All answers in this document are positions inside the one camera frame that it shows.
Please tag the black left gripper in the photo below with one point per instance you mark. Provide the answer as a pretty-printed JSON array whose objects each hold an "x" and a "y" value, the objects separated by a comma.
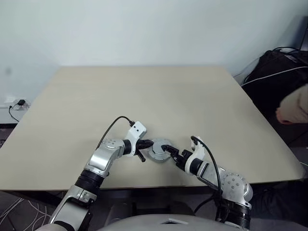
[{"x": 137, "y": 145}]

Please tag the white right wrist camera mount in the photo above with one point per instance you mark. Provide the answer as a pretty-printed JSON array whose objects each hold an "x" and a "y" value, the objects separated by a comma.
[{"x": 198, "y": 150}]

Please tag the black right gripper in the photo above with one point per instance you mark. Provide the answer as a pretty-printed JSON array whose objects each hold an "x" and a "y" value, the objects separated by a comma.
[{"x": 184, "y": 156}]

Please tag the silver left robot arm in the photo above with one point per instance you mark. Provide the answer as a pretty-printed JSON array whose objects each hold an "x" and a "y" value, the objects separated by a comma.
[{"x": 101, "y": 158}]

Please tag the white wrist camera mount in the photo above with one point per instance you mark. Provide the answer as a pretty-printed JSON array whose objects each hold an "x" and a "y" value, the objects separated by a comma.
[
  {"x": 137, "y": 130},
  {"x": 198, "y": 150}
]

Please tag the silver lid with circuit board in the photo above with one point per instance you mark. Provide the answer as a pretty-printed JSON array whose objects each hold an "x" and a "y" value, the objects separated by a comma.
[{"x": 158, "y": 142}]

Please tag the dark grey panel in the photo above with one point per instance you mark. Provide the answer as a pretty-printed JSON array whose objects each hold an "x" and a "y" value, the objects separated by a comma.
[{"x": 304, "y": 33}]

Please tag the person's beige sleeved arm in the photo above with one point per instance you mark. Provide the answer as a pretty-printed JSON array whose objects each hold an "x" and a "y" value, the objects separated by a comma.
[{"x": 296, "y": 106}]

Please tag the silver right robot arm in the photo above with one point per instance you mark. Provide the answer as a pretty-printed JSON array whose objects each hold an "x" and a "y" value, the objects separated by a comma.
[{"x": 233, "y": 185}]

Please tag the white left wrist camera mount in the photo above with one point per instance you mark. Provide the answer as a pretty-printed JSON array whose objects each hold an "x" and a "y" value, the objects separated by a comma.
[{"x": 137, "y": 130}]

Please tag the black backpack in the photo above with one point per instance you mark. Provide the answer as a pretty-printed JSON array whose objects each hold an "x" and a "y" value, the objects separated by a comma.
[{"x": 269, "y": 79}]

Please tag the black power adapter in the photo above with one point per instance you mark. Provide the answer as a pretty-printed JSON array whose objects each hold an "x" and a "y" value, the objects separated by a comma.
[{"x": 21, "y": 102}]

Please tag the white power strip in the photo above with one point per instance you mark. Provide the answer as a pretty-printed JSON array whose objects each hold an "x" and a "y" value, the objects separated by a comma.
[{"x": 27, "y": 107}]

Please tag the grey robot torso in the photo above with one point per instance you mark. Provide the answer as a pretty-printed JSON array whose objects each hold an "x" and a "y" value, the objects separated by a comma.
[{"x": 144, "y": 223}]

